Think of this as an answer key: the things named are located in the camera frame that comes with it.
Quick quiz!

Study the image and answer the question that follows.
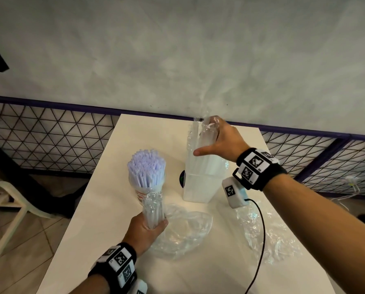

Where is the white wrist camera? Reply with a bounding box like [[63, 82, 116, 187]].
[[130, 278, 148, 294], [221, 176, 250, 209]]

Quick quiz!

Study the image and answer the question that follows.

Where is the handful of clear straws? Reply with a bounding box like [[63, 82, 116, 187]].
[[194, 116, 221, 150]]

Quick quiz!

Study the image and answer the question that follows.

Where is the person's left forearm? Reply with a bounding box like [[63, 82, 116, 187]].
[[69, 274, 111, 294]]

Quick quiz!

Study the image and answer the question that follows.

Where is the clear acrylic sign stand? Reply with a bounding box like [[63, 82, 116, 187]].
[[182, 125, 231, 203]]

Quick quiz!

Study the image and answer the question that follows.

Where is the person's left hand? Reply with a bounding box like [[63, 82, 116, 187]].
[[122, 212, 169, 258]]

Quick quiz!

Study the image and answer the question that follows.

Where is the black camera cable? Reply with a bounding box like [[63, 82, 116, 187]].
[[243, 198, 266, 294]]

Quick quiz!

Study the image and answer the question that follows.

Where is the cluster of white straws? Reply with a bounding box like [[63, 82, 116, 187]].
[[127, 149, 167, 189]]

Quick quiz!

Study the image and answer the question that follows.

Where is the purple framed wire mesh fence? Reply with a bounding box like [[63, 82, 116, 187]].
[[0, 94, 365, 198]]

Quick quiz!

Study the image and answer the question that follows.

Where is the thin white cable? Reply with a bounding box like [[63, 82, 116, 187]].
[[335, 176, 361, 212]]

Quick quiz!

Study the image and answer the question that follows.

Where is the black marker wristband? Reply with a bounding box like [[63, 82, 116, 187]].
[[233, 147, 288, 192], [88, 241, 137, 294]]

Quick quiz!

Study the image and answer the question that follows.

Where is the pack of straws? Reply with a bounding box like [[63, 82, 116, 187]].
[[142, 191, 213, 260]]

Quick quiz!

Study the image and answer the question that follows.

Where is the person's right forearm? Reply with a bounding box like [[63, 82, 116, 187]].
[[262, 174, 365, 294]]

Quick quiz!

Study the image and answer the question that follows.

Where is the person's right hand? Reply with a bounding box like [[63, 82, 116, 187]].
[[193, 115, 251, 163]]

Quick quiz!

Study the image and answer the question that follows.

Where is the white plastic chair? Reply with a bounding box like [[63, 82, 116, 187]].
[[0, 180, 56, 273]]

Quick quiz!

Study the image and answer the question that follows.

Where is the clear plastic bag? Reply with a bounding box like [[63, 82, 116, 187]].
[[234, 205, 302, 265]]

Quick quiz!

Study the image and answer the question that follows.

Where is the dark wooden post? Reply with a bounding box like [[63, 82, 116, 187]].
[[0, 136, 88, 218]]

